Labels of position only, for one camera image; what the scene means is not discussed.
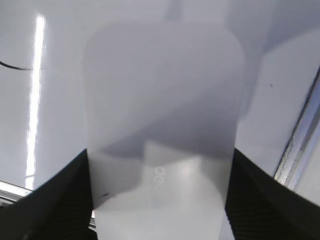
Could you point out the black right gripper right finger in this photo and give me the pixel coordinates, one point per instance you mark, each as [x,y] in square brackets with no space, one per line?
[260,208]

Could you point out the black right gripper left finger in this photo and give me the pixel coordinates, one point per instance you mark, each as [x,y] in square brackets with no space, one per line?
[60,209]

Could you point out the white whiteboard eraser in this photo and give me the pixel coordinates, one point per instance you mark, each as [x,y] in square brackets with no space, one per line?
[163,102]

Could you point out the white whiteboard with grey frame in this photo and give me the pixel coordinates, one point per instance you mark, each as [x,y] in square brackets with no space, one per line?
[42,42]

